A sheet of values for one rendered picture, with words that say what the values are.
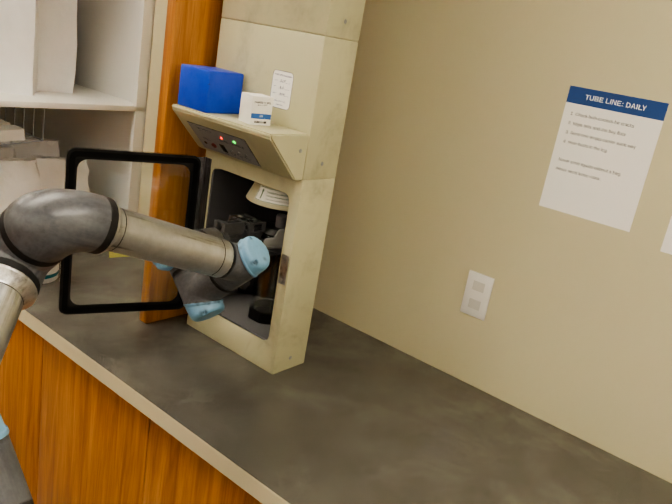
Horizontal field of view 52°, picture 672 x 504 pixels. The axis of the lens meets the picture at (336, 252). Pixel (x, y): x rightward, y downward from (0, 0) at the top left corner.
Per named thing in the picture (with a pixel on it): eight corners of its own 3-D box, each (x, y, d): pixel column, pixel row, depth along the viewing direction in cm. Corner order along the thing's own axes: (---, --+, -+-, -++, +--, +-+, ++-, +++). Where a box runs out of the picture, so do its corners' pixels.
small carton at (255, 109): (258, 121, 150) (262, 93, 148) (270, 126, 146) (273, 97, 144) (238, 120, 147) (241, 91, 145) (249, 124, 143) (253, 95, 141)
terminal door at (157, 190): (185, 309, 176) (201, 156, 164) (58, 315, 161) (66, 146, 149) (184, 307, 177) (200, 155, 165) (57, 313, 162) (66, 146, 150)
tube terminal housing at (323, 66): (254, 305, 199) (294, 30, 176) (339, 349, 180) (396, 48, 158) (185, 323, 180) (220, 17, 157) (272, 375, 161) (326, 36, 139)
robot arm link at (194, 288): (220, 303, 134) (198, 253, 137) (183, 326, 140) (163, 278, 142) (245, 298, 141) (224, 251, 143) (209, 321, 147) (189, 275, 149)
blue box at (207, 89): (211, 105, 162) (215, 66, 159) (239, 114, 156) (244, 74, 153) (176, 104, 154) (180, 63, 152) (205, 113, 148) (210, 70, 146)
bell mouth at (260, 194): (281, 189, 178) (284, 169, 176) (333, 208, 168) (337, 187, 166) (230, 194, 164) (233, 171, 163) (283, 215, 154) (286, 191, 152)
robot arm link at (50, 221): (40, 152, 102) (267, 230, 139) (1, 190, 107) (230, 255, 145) (45, 218, 97) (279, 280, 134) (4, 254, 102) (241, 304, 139)
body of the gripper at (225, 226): (269, 222, 157) (230, 227, 148) (264, 257, 160) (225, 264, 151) (246, 212, 162) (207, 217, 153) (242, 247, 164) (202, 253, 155)
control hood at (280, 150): (205, 146, 166) (210, 105, 163) (303, 180, 147) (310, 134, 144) (166, 147, 157) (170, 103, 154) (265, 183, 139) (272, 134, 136)
